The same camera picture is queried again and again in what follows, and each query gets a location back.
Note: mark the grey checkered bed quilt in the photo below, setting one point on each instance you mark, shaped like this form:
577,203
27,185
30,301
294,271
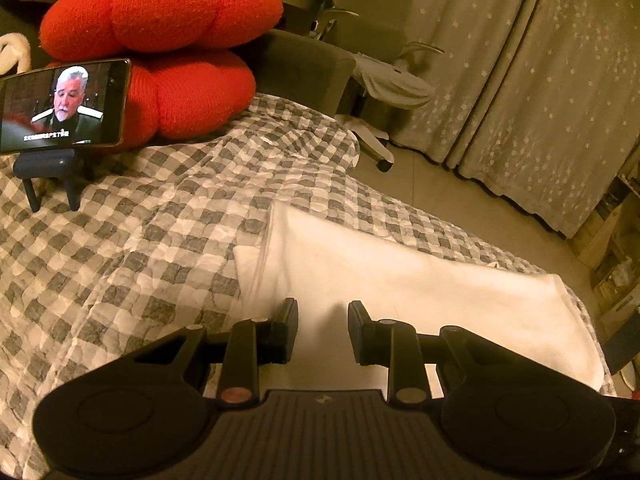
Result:
151,247

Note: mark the white Pooh t-shirt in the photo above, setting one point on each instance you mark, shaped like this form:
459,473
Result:
324,266

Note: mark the grey office chair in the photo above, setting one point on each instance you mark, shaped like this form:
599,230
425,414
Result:
375,28

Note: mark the smartphone playing video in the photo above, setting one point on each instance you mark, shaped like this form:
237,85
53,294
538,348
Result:
67,106

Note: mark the grey garment on chair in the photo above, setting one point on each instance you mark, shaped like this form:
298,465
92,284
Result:
390,85

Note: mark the grey star curtain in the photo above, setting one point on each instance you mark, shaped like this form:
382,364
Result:
536,99

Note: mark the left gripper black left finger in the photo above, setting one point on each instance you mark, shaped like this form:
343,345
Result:
251,344

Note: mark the wooden shelf unit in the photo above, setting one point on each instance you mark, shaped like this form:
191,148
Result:
608,245

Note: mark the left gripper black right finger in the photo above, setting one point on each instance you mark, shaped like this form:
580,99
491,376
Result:
394,345

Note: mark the black phone stand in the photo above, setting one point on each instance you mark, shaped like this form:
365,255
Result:
63,164

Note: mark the red knitted cushion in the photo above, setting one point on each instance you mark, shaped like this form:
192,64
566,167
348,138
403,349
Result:
186,80

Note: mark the white flower plush cushion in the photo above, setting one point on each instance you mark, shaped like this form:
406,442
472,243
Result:
14,53

